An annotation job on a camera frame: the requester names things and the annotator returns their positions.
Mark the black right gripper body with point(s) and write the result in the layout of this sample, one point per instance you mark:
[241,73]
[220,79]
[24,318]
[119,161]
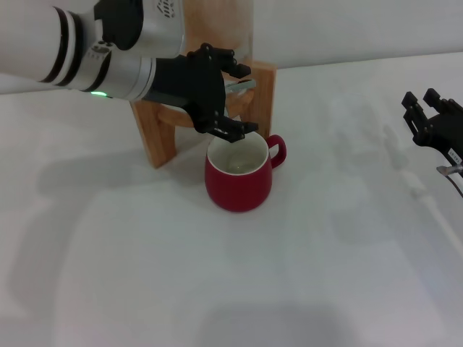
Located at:
[446,133]

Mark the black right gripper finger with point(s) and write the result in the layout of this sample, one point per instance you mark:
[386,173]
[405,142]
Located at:
[443,103]
[416,115]

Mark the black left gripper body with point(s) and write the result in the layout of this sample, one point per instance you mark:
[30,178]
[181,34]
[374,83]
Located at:
[188,86]

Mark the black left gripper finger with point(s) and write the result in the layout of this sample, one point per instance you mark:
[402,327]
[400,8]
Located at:
[224,59]
[231,130]

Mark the chrome dispenser faucet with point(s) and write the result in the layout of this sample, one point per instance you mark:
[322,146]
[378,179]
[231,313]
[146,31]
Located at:
[242,86]

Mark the red ceramic cup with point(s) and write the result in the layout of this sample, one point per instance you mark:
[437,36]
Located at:
[235,188]

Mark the glass water dispenser jar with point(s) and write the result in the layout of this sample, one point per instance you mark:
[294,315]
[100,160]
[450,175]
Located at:
[224,25]

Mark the wooden dispenser stand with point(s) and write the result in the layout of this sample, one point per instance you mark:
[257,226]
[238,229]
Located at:
[262,101]

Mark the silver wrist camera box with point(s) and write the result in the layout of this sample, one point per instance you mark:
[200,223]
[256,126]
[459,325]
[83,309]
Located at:
[159,29]

